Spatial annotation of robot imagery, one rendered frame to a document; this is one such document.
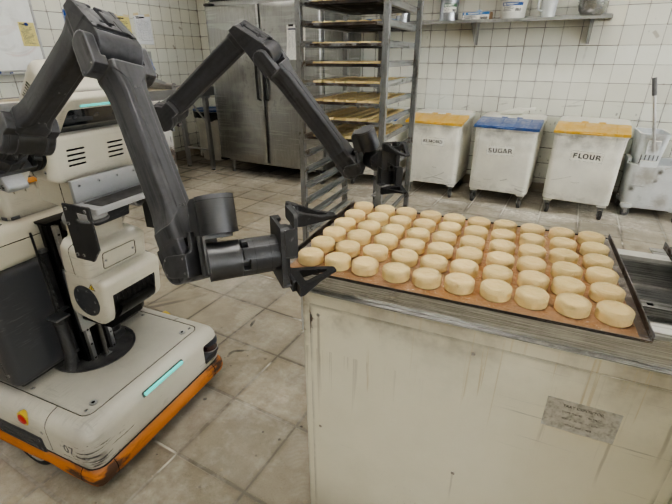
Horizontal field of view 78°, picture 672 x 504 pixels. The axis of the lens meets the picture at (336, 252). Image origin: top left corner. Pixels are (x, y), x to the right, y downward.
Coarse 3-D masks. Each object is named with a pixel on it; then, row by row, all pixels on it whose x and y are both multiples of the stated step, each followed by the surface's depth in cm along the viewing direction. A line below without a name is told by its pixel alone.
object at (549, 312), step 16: (400, 240) 91; (576, 240) 91; (336, 272) 78; (352, 272) 78; (448, 272) 78; (480, 272) 78; (400, 288) 72; (416, 288) 72; (512, 288) 72; (480, 304) 68; (496, 304) 68; (512, 304) 68; (592, 304) 68; (560, 320) 63; (576, 320) 63; (592, 320) 63
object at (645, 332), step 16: (352, 208) 110; (304, 240) 88; (608, 240) 91; (608, 256) 84; (624, 272) 76; (384, 288) 72; (624, 288) 72; (464, 304) 68; (640, 304) 65; (544, 320) 64; (640, 320) 64; (624, 336) 60; (640, 336) 60
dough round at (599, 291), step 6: (600, 282) 70; (606, 282) 70; (594, 288) 68; (600, 288) 68; (606, 288) 68; (612, 288) 68; (618, 288) 68; (588, 294) 70; (594, 294) 68; (600, 294) 67; (606, 294) 67; (612, 294) 67; (618, 294) 67; (624, 294) 67; (594, 300) 68; (600, 300) 67; (618, 300) 66
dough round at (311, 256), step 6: (300, 252) 81; (306, 252) 81; (312, 252) 81; (318, 252) 81; (300, 258) 80; (306, 258) 79; (312, 258) 79; (318, 258) 79; (306, 264) 79; (312, 264) 79; (318, 264) 80
